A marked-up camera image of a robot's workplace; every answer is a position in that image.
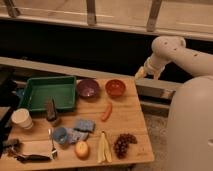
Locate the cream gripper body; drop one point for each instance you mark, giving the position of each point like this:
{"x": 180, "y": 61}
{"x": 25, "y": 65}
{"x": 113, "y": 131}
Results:
{"x": 141, "y": 73}

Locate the dark felt eraser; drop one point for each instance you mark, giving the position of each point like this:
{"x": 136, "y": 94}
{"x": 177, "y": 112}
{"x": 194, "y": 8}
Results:
{"x": 50, "y": 110}

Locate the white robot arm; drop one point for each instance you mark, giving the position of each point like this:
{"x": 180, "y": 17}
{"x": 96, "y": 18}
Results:
{"x": 190, "y": 120}

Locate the red bowl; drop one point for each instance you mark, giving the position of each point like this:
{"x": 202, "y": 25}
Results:
{"x": 115, "y": 88}

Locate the purple bowl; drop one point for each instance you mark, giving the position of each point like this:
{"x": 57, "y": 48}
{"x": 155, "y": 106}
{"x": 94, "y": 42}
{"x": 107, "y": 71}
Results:
{"x": 88, "y": 88}

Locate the orange toy carrot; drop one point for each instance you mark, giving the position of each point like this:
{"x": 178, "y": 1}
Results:
{"x": 106, "y": 114}

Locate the blue sponge cloth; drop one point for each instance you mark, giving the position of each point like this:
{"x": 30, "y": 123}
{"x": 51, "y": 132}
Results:
{"x": 84, "y": 125}

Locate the dark toy grapes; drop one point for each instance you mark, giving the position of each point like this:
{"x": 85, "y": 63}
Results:
{"x": 122, "y": 143}

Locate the green plastic tray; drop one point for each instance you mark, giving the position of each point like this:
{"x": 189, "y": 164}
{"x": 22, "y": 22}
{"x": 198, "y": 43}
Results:
{"x": 62, "y": 89}

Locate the yellow toy banana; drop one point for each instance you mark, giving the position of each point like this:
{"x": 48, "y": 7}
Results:
{"x": 104, "y": 152}

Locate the blue patterned packet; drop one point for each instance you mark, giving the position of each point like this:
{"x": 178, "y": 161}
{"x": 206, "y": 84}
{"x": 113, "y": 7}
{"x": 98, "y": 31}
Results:
{"x": 75, "y": 136}

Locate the yellow toy apple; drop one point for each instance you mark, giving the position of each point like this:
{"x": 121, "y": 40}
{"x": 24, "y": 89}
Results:
{"x": 81, "y": 149}

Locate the small metal can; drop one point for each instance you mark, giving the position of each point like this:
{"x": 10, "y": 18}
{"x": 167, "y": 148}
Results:
{"x": 55, "y": 121}

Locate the small blue cup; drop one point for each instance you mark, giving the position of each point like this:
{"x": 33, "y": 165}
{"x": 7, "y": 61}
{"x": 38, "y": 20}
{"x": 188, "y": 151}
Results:
{"x": 60, "y": 135}

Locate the metal spatula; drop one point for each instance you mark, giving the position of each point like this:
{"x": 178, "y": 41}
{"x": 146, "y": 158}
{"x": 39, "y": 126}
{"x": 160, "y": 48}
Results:
{"x": 54, "y": 150}

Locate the white paper cup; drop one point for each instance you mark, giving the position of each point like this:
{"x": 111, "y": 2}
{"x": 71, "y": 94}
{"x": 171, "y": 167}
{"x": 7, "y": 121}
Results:
{"x": 22, "y": 118}

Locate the dark handled tool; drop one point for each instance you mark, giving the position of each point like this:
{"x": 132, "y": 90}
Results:
{"x": 28, "y": 158}

